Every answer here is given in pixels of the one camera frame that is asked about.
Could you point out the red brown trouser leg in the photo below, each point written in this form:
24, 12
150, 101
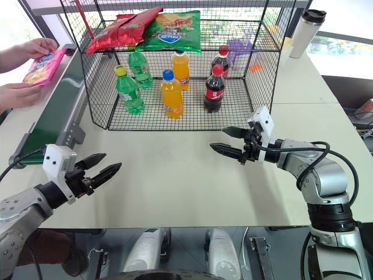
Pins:
43, 245

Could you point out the small orange object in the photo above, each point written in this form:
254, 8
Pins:
256, 68

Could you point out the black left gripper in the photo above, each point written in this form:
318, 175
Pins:
78, 182

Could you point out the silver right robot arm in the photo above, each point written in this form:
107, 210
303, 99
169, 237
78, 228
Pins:
323, 181

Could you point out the cola bottle red cap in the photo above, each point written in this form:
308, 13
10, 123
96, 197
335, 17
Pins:
221, 59
214, 93

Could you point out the green soda bottle yellow cap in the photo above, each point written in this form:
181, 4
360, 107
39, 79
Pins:
129, 94

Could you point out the silver robot leg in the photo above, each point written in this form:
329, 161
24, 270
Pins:
147, 251
223, 253

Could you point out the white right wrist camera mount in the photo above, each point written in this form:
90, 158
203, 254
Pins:
265, 121

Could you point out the purple object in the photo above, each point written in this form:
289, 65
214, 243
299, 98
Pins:
240, 51

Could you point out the red pole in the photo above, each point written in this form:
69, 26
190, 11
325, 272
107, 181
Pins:
85, 19

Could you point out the person's right hand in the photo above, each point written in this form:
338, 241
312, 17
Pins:
20, 94

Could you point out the green chip bag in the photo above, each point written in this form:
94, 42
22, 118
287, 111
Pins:
175, 32

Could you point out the person's left hand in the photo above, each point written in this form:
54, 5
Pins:
42, 46

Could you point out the silver robot right leg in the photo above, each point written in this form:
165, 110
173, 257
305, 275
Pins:
223, 253

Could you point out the pink snack bag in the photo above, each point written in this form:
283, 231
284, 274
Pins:
43, 68

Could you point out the silver robot left leg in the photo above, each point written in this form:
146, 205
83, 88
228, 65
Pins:
147, 251

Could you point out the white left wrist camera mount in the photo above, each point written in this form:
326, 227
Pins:
55, 159

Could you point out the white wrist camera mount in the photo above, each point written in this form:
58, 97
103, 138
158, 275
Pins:
55, 159
265, 121

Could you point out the orange soda bottle blue cap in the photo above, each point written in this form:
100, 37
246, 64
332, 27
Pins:
180, 68
172, 99

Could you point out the black metal bracket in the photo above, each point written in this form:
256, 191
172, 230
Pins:
97, 264
262, 256

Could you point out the black shoe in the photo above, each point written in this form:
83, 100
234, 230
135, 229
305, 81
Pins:
75, 264

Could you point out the red chip bag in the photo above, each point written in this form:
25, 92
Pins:
119, 32

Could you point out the person's left forearm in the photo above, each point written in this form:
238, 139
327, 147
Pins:
13, 58

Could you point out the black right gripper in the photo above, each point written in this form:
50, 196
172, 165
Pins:
251, 148

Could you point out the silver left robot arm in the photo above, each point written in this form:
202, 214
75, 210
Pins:
20, 210

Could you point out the green conveyor belt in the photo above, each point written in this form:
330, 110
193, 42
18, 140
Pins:
55, 108

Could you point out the red grey device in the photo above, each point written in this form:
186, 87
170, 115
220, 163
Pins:
365, 110

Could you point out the white tumbler black lid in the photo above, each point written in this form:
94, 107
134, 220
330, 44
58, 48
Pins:
304, 35

